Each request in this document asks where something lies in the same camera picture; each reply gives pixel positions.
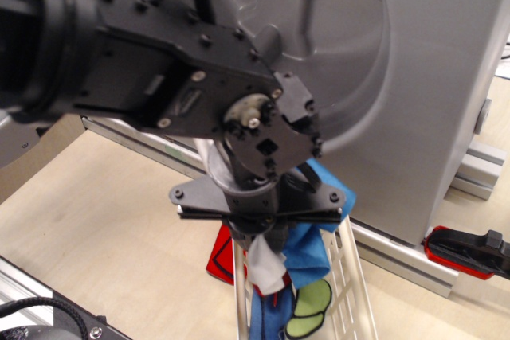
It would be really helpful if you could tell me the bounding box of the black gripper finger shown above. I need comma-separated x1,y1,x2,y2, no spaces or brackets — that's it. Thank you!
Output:
227,226,255,252
267,221,289,254

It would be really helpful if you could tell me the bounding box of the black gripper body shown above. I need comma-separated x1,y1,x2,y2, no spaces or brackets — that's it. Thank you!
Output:
170,169,345,236

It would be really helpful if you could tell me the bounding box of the white felt cloth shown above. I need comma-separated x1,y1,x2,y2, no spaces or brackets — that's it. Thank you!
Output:
247,234,287,296

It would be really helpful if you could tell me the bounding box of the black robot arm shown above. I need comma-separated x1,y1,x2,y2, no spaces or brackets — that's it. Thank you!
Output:
1,0,346,249

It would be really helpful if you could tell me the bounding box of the white plastic laundry basket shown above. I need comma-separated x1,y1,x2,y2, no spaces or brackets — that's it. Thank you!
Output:
232,218,379,340

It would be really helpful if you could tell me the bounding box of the grey toy washing machine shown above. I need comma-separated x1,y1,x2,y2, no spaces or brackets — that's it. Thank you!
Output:
213,0,509,244

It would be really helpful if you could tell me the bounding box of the red felt garment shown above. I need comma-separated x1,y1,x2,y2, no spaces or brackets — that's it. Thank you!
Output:
206,225,234,286

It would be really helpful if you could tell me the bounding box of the blue felt cloth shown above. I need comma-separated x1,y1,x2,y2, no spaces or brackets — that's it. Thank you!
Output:
248,158,358,340

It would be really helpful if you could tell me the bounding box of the green felt garment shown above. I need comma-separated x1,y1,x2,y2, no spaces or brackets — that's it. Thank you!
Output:
284,279,332,339

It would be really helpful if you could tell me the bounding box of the red black clamp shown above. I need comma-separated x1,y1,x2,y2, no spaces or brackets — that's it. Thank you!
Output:
424,226,509,280

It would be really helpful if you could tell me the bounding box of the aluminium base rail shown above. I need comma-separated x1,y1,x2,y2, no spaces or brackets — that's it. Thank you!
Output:
81,117,509,297

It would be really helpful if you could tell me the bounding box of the aluminium frame with black bracket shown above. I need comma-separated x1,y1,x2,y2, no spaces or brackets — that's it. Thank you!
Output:
1,257,128,339

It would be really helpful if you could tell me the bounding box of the black braided cable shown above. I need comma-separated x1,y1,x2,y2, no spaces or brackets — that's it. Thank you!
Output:
0,295,89,340

